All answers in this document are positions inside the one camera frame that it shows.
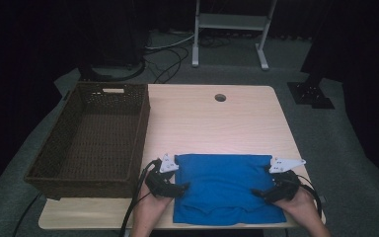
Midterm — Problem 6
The thin black floor cable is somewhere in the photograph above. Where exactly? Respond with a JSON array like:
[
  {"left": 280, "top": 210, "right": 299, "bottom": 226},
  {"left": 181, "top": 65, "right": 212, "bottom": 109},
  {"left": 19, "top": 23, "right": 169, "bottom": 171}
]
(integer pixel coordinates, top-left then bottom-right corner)
[{"left": 12, "top": 192, "right": 43, "bottom": 237}]

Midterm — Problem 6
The black round stand base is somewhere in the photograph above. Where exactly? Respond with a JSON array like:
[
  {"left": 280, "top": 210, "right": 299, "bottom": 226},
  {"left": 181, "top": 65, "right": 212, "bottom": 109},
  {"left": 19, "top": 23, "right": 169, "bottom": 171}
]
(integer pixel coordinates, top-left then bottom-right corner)
[{"left": 78, "top": 57, "right": 146, "bottom": 83}]

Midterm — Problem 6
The white floor cable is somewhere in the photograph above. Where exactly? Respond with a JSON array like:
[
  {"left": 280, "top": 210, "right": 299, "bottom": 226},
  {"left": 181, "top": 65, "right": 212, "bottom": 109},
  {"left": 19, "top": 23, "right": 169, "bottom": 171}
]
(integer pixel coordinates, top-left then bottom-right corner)
[{"left": 144, "top": 33, "right": 196, "bottom": 51}]

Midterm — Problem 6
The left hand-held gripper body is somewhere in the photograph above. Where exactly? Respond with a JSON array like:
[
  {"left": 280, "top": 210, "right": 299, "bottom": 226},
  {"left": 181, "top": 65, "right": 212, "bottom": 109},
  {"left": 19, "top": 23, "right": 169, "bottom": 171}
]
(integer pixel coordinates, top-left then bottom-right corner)
[{"left": 144, "top": 153, "right": 180, "bottom": 198}]

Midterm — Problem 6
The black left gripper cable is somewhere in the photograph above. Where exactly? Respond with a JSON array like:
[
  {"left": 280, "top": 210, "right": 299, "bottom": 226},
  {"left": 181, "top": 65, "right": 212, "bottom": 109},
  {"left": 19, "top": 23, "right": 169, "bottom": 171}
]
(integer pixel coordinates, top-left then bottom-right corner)
[{"left": 119, "top": 158, "right": 162, "bottom": 237}]

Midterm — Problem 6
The blue t-shirt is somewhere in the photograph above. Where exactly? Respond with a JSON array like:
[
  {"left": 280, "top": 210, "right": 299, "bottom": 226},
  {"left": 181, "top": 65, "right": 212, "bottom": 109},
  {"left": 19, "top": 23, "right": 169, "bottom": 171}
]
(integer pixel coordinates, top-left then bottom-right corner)
[{"left": 172, "top": 153, "right": 288, "bottom": 227}]

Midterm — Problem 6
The person's right hand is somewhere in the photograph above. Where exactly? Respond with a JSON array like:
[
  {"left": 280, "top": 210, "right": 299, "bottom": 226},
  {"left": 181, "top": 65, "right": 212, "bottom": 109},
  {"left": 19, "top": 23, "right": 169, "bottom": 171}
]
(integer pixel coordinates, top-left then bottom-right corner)
[{"left": 271, "top": 189, "right": 321, "bottom": 229}]

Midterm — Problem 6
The black cable bundle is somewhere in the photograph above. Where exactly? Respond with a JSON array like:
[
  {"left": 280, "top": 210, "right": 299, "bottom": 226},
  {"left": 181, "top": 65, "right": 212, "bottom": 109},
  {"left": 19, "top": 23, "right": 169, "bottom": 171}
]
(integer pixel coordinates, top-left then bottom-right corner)
[{"left": 198, "top": 34, "right": 232, "bottom": 49}]

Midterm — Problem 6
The black stand base plate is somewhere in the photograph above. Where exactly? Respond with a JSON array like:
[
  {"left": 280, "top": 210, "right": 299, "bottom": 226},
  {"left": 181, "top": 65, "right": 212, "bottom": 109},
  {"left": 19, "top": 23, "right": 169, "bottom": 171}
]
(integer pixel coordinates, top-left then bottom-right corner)
[{"left": 286, "top": 76, "right": 336, "bottom": 111}]

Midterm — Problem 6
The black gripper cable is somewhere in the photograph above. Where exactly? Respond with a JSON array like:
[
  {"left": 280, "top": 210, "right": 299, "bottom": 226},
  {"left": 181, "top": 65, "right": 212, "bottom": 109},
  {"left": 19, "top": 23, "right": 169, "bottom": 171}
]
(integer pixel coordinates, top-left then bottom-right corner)
[
  {"left": 119, "top": 158, "right": 162, "bottom": 237},
  {"left": 297, "top": 174, "right": 324, "bottom": 218}
]

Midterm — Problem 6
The brown wicker basket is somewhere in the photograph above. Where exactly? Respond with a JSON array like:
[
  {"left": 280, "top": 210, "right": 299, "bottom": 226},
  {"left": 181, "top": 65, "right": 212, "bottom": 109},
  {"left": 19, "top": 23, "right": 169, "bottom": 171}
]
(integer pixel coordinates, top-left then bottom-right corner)
[{"left": 24, "top": 81, "right": 151, "bottom": 201}]

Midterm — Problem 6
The white metal stand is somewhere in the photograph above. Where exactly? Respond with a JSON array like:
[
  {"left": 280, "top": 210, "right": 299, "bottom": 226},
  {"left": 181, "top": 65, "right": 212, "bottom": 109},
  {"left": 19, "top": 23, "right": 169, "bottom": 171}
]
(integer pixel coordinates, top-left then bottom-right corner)
[{"left": 190, "top": 0, "right": 278, "bottom": 71}]

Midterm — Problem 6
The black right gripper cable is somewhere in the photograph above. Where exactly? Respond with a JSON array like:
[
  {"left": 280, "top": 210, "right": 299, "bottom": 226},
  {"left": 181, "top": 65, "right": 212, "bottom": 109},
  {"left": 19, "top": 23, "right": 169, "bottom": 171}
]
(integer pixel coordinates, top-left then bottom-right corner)
[{"left": 297, "top": 174, "right": 324, "bottom": 218}]

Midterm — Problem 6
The person's left hand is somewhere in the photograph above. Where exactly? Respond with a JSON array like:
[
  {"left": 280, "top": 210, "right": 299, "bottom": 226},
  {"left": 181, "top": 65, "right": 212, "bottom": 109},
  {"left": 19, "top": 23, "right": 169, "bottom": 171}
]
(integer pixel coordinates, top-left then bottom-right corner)
[{"left": 134, "top": 185, "right": 175, "bottom": 228}]

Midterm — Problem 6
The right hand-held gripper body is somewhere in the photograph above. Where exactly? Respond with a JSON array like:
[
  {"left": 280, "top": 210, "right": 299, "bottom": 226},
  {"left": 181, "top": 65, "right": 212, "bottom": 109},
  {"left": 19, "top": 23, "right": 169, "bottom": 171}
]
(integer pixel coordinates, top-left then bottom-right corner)
[{"left": 267, "top": 157, "right": 307, "bottom": 202}]

